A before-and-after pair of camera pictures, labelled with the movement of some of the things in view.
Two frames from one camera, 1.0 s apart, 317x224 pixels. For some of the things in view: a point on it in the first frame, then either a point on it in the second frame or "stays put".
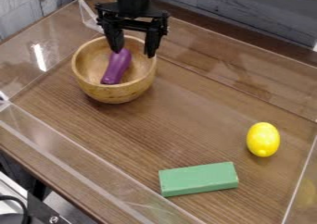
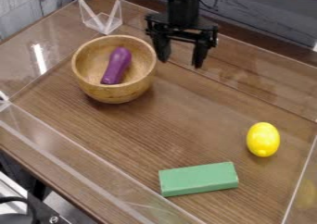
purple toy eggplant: [117, 68] stays put
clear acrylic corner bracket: [89, 17] stays put
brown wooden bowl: [90, 59] stays put
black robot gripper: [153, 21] to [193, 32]
